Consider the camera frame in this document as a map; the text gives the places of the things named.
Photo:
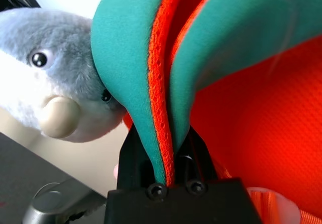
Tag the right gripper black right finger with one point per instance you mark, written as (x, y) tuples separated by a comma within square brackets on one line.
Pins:
[(201, 163)]

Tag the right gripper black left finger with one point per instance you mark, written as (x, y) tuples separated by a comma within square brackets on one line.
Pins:
[(130, 163)]

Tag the teal and orange backpack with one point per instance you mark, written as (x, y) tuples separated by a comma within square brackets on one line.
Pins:
[(120, 45)]

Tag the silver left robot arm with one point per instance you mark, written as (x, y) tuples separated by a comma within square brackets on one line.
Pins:
[(50, 204)]

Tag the grey white plush whale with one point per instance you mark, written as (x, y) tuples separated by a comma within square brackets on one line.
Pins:
[(50, 37)]

